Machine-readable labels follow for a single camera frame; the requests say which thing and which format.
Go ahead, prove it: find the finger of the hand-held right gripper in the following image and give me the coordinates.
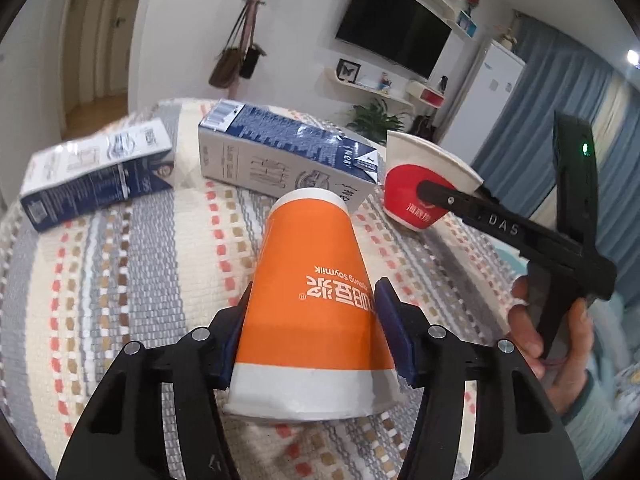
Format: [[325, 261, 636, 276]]
[[417, 179, 494, 227]]

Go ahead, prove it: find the black wall television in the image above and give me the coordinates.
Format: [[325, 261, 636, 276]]
[[334, 0, 453, 80]]

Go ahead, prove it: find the small blue white milk carton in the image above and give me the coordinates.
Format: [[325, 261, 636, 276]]
[[19, 117, 176, 234]]

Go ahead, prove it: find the red white paper cup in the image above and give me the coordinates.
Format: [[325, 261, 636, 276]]
[[382, 129, 484, 234]]

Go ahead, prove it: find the orange paper cup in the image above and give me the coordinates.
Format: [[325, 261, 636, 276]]
[[222, 187, 404, 421]]

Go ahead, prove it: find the blue cream curtain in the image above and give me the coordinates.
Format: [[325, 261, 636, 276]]
[[472, 12, 640, 311]]

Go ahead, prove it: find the striped woven tablecloth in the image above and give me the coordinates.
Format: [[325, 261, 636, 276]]
[[0, 97, 532, 480]]

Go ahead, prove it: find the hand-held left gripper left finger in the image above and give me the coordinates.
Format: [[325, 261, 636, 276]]
[[55, 282, 254, 480]]

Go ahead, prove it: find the framed butterfly picture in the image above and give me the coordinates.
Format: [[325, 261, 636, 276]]
[[335, 58, 362, 84]]

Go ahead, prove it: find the red white box shelf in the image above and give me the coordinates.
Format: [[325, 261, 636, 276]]
[[405, 79, 446, 107]]

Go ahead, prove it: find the person's right hand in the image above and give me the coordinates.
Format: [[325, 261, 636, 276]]
[[507, 276, 596, 416]]

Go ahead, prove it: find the green potted plant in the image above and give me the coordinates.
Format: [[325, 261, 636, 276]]
[[344, 98, 409, 139]]

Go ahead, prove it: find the black acoustic guitar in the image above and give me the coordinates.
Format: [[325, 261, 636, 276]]
[[409, 114, 439, 141]]

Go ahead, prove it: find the large blue white milk carton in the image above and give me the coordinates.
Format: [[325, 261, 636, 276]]
[[197, 99, 381, 214]]

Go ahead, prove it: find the black shoulder bag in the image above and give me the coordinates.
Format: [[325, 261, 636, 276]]
[[238, 2, 266, 80]]

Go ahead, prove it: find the brown shoulder bag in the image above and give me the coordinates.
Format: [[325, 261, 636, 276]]
[[208, 2, 251, 89]]

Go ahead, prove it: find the low white wall shelf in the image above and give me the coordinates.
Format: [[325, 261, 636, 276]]
[[322, 68, 416, 111]]

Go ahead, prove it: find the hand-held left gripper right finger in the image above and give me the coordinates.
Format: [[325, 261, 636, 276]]
[[374, 277, 586, 480]]

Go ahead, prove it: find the person's right forearm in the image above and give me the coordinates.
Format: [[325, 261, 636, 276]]
[[545, 372, 640, 480]]

